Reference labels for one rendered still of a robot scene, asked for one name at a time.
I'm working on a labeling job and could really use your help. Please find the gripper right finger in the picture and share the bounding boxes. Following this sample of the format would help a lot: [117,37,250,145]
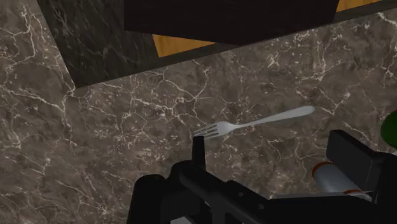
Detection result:
[325,129,397,224]

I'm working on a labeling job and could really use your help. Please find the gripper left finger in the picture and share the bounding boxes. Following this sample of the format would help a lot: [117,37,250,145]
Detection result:
[126,135,271,224]

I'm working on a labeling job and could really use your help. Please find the white cylinder with orange bands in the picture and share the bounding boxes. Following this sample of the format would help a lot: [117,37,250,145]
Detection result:
[311,160,373,202]

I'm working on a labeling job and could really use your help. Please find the silver fork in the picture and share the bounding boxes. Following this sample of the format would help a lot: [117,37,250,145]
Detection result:
[193,105,316,141]

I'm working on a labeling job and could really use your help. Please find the dark green round object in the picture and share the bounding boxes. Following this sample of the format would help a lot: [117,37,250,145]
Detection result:
[380,109,397,153]

